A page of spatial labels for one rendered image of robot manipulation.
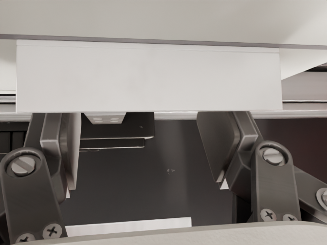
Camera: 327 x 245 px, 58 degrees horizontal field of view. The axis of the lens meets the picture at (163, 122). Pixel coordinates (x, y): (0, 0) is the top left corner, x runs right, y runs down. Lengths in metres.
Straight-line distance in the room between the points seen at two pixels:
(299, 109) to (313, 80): 0.05
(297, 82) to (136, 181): 0.40
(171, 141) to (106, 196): 0.19
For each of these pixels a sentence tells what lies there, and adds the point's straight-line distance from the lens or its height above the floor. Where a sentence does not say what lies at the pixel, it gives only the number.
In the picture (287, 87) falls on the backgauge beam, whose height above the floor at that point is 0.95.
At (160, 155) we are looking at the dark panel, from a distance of 0.70.
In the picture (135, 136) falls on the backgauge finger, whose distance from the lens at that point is 0.37.
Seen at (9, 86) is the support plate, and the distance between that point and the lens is 0.17.
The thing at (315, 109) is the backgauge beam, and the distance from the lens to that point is 0.54.
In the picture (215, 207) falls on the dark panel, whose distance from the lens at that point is 0.75.
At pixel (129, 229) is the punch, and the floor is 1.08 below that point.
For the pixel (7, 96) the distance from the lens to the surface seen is 0.21.
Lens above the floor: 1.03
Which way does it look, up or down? 4 degrees down
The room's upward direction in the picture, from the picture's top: 178 degrees clockwise
